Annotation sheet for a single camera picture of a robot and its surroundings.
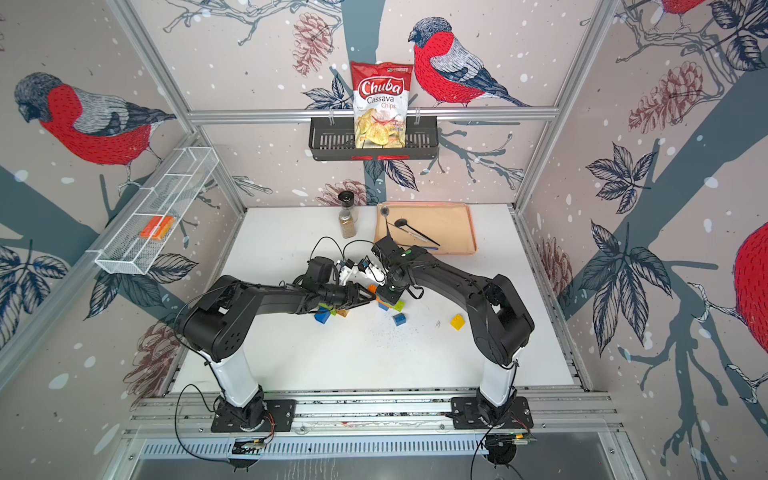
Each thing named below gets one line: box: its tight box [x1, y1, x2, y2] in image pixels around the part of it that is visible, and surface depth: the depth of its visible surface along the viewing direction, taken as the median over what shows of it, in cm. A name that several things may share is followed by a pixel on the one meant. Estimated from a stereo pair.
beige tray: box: [374, 201, 478, 255], surface depth 117 cm
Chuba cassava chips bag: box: [350, 61, 414, 149], surface depth 87 cm
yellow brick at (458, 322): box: [450, 314, 466, 331], surface depth 91 cm
